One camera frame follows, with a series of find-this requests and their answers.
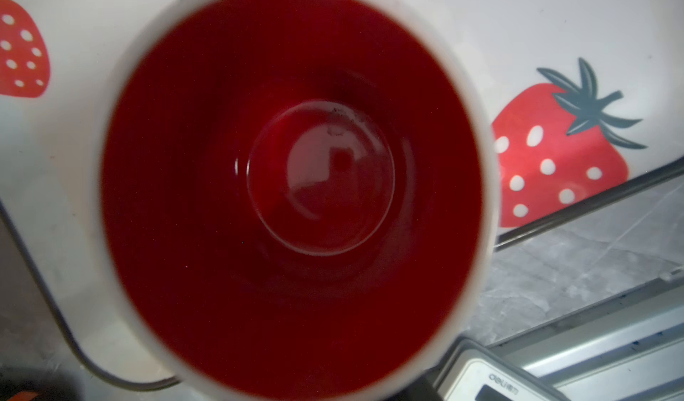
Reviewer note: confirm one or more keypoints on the white scientific calculator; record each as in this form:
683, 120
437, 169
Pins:
473, 372

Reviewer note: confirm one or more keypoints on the strawberry print serving tray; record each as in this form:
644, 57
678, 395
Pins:
56, 56

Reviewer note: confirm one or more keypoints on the black orange tool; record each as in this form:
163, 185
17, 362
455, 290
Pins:
17, 395

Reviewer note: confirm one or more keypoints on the red interior mug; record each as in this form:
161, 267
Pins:
294, 199

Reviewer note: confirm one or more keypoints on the aluminium front rail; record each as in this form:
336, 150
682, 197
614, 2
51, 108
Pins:
628, 347

